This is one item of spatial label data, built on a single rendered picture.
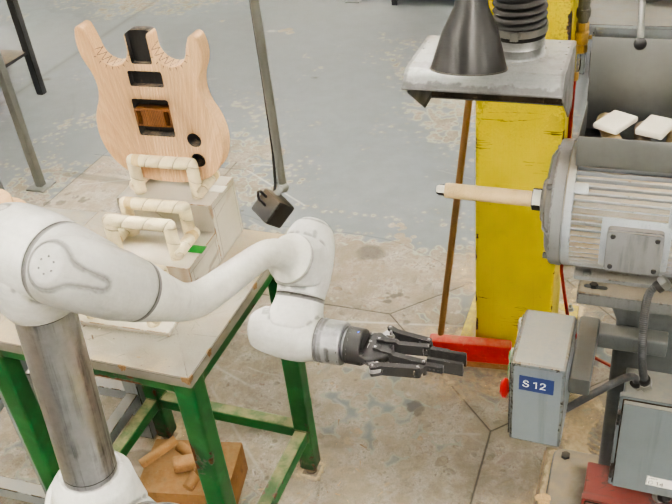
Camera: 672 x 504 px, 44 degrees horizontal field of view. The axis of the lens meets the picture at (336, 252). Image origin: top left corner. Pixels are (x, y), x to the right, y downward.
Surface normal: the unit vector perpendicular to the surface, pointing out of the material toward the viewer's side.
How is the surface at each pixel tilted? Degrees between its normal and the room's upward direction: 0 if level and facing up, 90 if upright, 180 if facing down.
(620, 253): 90
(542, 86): 38
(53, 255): 48
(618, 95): 90
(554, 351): 0
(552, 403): 90
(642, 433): 90
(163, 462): 0
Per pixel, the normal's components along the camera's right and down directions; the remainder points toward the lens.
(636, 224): -0.36, 0.26
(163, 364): -0.10, -0.82
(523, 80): -0.29, -0.29
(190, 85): -0.29, 0.57
